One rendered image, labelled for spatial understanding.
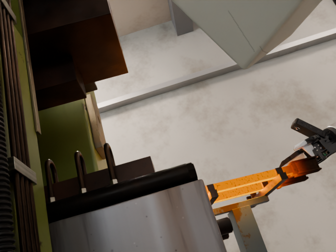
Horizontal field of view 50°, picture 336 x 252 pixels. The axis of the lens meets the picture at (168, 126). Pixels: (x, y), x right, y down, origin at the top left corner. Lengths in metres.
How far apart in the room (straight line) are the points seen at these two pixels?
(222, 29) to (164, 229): 0.28
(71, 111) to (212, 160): 2.79
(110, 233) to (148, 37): 4.09
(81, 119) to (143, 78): 3.22
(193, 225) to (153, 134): 3.40
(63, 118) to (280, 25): 0.82
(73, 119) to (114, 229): 0.56
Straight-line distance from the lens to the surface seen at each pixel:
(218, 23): 0.28
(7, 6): 0.53
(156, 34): 4.51
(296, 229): 3.61
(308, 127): 1.34
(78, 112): 1.01
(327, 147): 1.32
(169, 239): 0.48
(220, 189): 1.04
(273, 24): 0.26
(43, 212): 0.47
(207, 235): 0.48
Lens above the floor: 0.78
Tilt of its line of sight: 25 degrees up
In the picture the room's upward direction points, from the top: 17 degrees counter-clockwise
